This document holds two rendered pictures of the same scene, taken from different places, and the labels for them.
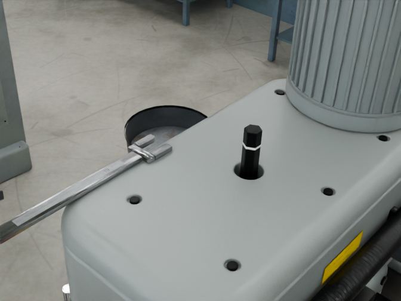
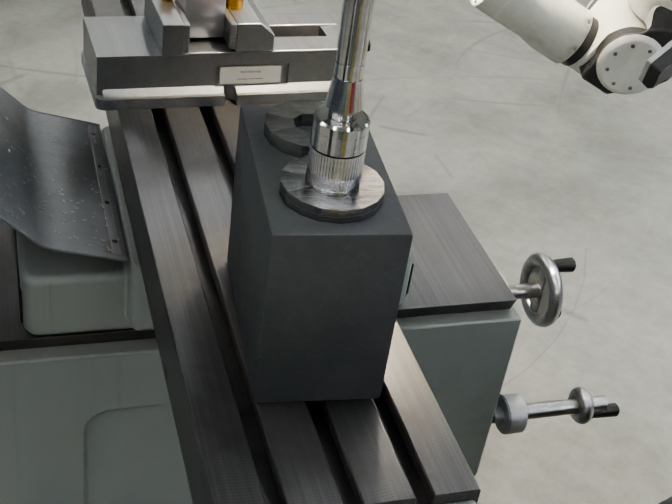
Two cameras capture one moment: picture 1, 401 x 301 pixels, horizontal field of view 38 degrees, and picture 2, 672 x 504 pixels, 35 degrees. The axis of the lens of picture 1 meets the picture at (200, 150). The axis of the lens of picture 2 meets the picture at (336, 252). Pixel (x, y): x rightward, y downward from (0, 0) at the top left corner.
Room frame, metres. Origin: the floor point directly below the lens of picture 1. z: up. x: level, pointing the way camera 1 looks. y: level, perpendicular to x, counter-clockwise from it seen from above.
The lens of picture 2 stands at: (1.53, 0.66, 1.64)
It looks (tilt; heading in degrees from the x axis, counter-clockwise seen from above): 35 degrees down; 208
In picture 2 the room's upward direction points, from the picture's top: 9 degrees clockwise
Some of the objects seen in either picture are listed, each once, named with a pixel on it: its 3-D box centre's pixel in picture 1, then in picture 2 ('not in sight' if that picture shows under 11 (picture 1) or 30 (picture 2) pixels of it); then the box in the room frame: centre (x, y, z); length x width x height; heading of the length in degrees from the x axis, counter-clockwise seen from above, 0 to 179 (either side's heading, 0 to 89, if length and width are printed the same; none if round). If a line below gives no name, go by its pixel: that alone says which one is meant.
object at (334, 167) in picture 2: not in sight; (336, 155); (0.85, 0.27, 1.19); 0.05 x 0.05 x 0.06
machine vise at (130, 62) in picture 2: not in sight; (220, 42); (0.46, -0.15, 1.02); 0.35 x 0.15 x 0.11; 142
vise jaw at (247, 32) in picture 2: not in sight; (240, 17); (0.44, -0.13, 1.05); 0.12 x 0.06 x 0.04; 52
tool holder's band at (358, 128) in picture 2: not in sight; (341, 120); (0.85, 0.27, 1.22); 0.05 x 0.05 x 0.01
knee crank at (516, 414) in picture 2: not in sight; (557, 408); (0.26, 0.39, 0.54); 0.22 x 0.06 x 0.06; 139
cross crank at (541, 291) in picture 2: not in sight; (520, 291); (0.19, 0.26, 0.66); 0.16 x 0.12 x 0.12; 139
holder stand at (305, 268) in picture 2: not in sight; (310, 242); (0.81, 0.24, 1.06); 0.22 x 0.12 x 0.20; 44
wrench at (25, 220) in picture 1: (86, 184); not in sight; (0.53, 0.13, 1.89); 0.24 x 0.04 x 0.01; 140
